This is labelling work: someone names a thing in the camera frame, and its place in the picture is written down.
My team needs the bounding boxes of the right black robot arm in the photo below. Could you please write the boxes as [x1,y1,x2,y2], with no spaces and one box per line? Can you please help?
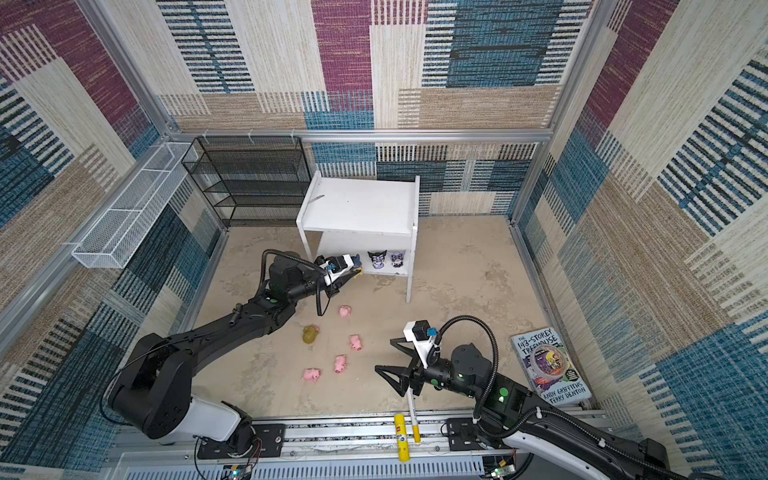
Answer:
[375,315,678,479]

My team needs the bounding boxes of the black-eared figure toy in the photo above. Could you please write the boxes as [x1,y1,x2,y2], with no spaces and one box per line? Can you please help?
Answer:
[367,250,387,270]

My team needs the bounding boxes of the purple-eared black figure toy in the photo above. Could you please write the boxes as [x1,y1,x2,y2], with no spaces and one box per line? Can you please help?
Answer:
[389,250,405,269]

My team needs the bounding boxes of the pink pig toy lower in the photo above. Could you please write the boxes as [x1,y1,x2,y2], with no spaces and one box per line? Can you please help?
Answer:
[334,355,347,373]

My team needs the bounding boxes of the white wire mesh basket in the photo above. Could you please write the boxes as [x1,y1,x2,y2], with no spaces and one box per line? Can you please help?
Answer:
[72,142,189,269]

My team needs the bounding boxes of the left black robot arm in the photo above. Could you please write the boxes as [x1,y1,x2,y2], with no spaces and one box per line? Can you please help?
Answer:
[101,249,362,459]

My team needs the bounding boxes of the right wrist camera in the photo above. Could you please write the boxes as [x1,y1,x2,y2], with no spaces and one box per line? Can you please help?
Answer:
[403,320,440,368]

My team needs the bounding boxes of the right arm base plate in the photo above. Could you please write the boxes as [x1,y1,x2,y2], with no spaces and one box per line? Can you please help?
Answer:
[441,417,499,451]

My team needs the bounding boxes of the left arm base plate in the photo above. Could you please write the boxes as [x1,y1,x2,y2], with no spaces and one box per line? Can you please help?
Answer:
[195,423,286,461]

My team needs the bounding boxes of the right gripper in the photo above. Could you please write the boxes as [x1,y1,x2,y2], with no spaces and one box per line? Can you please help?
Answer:
[376,337,478,399]

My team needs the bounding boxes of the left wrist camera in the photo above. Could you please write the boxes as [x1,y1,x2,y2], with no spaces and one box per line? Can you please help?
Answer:
[315,254,358,276]

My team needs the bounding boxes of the treehouse book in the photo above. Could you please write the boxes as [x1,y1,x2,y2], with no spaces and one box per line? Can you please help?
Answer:
[510,327,592,407]

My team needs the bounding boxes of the black wire mesh rack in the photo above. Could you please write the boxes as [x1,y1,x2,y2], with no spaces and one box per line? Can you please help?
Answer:
[181,136,312,227]

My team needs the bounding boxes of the white two-tier shelf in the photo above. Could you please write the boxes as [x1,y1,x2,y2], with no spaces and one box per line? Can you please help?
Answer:
[296,171,420,302]

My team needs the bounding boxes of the round sticker tape roll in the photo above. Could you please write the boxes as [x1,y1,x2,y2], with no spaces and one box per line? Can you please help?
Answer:
[528,344,570,381]

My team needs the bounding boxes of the pink pig toy left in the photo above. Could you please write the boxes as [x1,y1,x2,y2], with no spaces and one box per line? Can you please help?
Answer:
[302,368,322,382]

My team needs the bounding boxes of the olive green toy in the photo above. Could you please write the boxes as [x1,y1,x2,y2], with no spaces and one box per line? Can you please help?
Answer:
[302,325,320,345]

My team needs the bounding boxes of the white yellow marker pen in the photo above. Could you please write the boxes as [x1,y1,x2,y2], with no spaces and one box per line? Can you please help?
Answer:
[405,387,421,444]

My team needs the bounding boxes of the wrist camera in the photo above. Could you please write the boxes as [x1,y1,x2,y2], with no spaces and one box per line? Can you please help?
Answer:
[403,320,440,368]
[315,254,358,276]

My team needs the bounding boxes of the yellow glue stick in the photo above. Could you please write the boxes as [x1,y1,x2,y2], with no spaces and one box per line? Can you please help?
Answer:
[394,414,410,463]

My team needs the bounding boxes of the pink pig toy middle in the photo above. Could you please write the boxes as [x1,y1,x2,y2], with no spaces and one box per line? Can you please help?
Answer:
[349,335,363,351]

